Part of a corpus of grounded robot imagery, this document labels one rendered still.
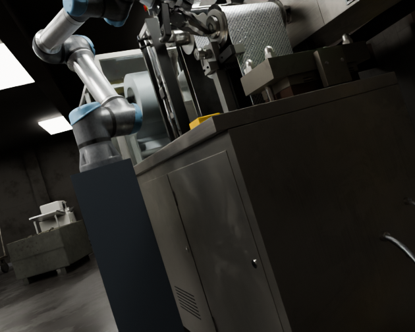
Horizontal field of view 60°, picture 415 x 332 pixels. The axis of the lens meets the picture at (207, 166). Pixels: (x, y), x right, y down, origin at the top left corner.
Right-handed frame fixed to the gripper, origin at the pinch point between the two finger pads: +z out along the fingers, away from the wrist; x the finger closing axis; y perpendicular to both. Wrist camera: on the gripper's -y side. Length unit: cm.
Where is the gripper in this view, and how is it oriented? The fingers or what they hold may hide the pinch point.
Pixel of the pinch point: (205, 34)
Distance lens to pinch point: 133.5
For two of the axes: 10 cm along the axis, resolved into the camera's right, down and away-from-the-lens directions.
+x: -4.0, 1.4, 9.1
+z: 8.6, 4.1, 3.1
